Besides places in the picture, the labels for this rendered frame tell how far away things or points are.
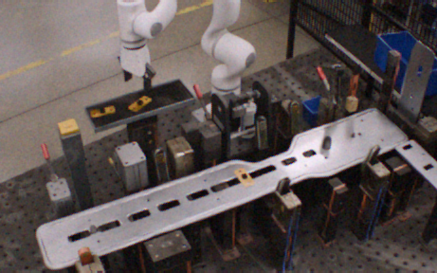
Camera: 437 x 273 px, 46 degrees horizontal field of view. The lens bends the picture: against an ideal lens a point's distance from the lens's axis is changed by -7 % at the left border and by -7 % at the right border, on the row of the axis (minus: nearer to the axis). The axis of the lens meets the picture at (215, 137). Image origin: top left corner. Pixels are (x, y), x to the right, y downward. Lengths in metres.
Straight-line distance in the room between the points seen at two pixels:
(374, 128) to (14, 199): 1.47
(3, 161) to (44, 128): 0.39
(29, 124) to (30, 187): 1.52
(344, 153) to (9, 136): 2.44
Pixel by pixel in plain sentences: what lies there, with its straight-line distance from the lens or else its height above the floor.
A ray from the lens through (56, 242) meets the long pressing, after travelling 1.73.
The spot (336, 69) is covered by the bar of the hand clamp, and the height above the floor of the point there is 1.21.
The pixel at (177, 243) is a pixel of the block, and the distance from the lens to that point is 1.63.
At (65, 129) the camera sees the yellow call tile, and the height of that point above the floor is 1.16.
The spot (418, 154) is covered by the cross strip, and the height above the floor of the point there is 1.00.
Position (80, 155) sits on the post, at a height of 1.05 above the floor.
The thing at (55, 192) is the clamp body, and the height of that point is 1.06.
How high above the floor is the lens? 2.31
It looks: 41 degrees down
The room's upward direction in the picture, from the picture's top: straight up
